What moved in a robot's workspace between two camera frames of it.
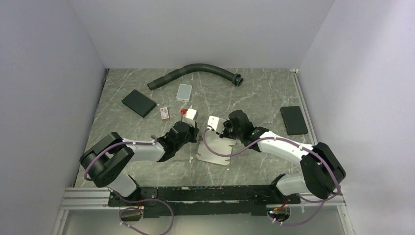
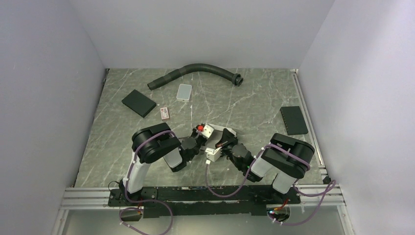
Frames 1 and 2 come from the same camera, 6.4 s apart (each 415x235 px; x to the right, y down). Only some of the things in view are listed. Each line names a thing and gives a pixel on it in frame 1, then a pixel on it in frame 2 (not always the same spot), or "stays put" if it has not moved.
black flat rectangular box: (139, 103) stays put
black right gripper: (224, 134) to (227, 139)
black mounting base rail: (205, 200) stays put
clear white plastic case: (184, 93) stays put
